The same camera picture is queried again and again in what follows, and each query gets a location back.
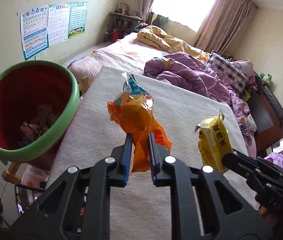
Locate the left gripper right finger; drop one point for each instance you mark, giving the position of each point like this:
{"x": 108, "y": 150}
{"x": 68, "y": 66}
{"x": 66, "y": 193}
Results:
{"x": 203, "y": 203}

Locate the blue-bordered pinyin wall poster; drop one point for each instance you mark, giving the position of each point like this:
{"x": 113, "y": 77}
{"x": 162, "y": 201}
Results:
{"x": 34, "y": 31}

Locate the brown window curtain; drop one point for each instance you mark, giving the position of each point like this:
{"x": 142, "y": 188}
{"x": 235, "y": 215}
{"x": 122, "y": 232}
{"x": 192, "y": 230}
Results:
{"x": 222, "y": 24}

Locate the red bin with green rim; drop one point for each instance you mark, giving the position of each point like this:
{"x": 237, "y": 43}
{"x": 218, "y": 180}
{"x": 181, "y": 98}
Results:
{"x": 25, "y": 87}

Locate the pink checkered bed sheet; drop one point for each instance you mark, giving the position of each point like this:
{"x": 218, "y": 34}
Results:
{"x": 127, "y": 54}

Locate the purple quilt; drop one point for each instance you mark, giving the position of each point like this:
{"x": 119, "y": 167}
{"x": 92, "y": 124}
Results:
{"x": 187, "y": 72}

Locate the yellow quilt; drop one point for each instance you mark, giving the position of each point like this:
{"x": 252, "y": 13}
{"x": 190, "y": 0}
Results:
{"x": 155, "y": 37}

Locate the orange snack bag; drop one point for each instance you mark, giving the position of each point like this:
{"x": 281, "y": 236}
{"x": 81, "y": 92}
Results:
{"x": 133, "y": 112}

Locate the dark wooden headboard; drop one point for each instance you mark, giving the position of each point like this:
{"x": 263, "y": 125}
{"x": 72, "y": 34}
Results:
{"x": 267, "y": 113}

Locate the pink snack bag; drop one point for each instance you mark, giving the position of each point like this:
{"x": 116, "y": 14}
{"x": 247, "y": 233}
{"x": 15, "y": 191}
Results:
{"x": 31, "y": 131}

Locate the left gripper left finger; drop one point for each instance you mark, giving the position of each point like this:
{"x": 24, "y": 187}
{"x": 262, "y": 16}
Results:
{"x": 77, "y": 204}

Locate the dark wooden side table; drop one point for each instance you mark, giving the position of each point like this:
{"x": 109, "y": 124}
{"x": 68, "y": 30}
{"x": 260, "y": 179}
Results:
{"x": 119, "y": 25}

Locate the green-bordered number wall poster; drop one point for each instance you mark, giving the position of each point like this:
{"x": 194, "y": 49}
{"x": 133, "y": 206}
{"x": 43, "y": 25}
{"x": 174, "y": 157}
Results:
{"x": 77, "y": 20}

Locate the yellow snack bag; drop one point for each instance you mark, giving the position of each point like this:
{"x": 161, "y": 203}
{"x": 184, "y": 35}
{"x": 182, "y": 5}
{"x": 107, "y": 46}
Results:
{"x": 213, "y": 141}

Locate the plaid pillow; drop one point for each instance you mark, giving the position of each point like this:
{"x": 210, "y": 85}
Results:
{"x": 232, "y": 75}

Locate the white fleece table cover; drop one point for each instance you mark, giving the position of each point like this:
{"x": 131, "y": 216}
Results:
{"x": 104, "y": 117}

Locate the green plush toy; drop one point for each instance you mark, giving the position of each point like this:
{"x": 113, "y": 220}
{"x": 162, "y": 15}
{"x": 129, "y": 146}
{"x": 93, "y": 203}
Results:
{"x": 266, "y": 79}

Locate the white middle wall poster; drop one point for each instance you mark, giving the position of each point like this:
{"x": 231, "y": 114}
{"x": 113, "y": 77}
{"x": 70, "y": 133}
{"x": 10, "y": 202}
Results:
{"x": 58, "y": 23}

